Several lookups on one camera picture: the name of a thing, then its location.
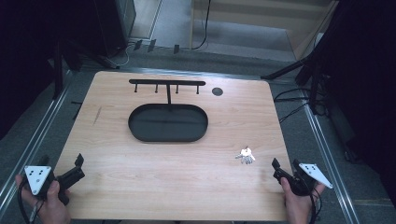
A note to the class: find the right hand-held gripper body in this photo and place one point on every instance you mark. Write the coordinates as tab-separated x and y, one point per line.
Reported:
311	174

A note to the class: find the black tape piece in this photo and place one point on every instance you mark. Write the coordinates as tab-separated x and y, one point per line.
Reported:
151	45
138	45
176	49

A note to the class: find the metal floor rail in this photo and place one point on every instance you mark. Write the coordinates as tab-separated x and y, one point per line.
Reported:
323	149
34	146

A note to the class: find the person's left hand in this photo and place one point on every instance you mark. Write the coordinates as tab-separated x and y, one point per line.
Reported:
49	208

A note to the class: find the person's right hand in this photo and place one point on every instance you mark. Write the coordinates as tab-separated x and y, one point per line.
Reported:
295	207

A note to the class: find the bunch of silver keys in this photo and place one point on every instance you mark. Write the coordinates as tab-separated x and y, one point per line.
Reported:
246	155

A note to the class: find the light wooden platform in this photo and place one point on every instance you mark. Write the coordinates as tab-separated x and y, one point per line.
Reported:
249	15

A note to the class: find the black key rack with tray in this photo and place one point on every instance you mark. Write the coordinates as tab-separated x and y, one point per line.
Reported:
168	124

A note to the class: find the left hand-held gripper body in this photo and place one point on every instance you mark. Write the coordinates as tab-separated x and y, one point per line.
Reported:
37	179

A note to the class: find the black round table grommet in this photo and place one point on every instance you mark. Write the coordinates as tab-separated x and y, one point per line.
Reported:
217	91

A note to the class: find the black tripod stand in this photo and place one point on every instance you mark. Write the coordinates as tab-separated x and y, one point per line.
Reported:
314	87

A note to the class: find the black cabinet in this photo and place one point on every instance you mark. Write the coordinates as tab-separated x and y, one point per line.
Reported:
115	25

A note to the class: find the black metal stand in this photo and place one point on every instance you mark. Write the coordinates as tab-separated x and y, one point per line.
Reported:
57	71

